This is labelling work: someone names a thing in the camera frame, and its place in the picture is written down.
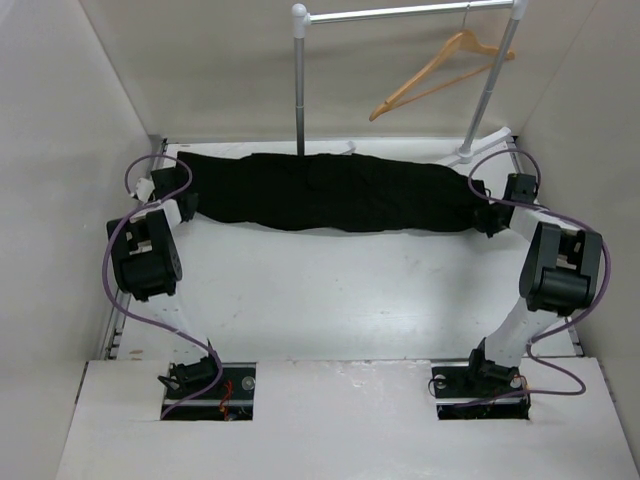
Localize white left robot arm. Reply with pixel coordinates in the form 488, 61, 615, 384
106, 166, 225, 400

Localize black trousers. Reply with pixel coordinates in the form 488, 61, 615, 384
177, 151, 489, 233

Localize white clothes rack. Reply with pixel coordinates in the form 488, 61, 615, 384
291, 0, 530, 169

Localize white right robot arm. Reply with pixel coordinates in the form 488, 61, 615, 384
463, 174, 610, 397

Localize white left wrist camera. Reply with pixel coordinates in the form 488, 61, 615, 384
131, 177, 155, 203

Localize wooden clothes hanger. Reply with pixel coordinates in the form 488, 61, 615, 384
368, 13, 508, 122

